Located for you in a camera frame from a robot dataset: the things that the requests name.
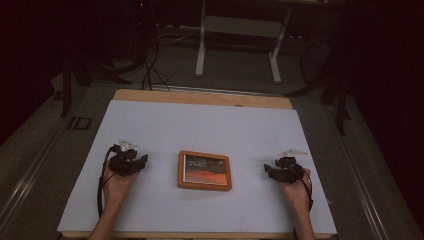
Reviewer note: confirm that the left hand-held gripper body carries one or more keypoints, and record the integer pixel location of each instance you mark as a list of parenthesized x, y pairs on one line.
[(122, 162)]

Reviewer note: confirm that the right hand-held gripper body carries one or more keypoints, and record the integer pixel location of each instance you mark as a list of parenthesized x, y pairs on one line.
[(288, 168)]

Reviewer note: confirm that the wooden picture frame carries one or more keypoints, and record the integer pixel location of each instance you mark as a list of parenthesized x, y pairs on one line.
[(204, 170)]

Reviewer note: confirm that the person's left hand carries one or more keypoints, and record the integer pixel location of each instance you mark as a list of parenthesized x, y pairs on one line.
[(117, 186)]

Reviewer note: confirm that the person's right hand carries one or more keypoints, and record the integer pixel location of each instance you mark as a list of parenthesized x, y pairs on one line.
[(296, 196)]

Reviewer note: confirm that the white table mat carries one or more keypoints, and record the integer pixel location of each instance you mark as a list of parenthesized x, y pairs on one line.
[(206, 126)]

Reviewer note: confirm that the wooden table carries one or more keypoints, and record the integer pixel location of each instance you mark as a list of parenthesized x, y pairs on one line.
[(200, 98)]

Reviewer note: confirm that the dark metal stand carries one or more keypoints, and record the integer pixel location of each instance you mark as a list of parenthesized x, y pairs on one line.
[(340, 100)]

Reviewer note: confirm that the white metal desk frame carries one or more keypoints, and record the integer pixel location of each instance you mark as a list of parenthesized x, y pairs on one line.
[(201, 50)]

